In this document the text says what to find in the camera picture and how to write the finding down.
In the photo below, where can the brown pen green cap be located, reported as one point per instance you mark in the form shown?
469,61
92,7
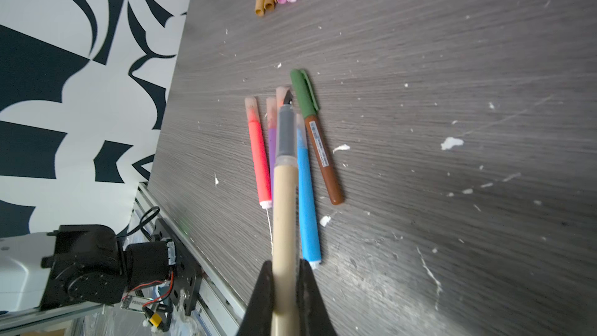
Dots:
309,107

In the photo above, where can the cream pen brown cap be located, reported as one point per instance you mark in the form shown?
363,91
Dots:
284,259

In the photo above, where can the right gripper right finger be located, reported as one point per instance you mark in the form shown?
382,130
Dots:
313,316

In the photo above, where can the red marker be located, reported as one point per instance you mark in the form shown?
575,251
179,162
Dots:
260,161

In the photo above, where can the blue marker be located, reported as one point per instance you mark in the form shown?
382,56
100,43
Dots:
308,226

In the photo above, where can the purple marker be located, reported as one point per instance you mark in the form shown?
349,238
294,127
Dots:
272,121

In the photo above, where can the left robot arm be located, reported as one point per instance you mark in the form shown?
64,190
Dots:
79,263

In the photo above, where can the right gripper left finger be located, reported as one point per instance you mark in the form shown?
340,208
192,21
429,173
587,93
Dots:
257,320

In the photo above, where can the orange marker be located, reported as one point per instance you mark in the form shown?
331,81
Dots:
281,93

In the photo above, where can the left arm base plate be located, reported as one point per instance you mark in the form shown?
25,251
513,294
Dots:
187,270

